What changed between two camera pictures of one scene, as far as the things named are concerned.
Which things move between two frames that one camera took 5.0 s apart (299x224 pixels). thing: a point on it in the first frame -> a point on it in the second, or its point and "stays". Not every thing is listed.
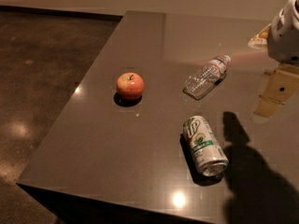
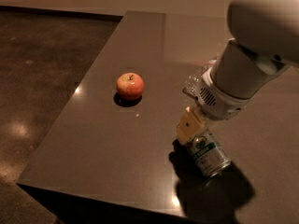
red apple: [130, 86] stays
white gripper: [285, 36] -> [218, 103]
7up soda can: [207, 153] stays
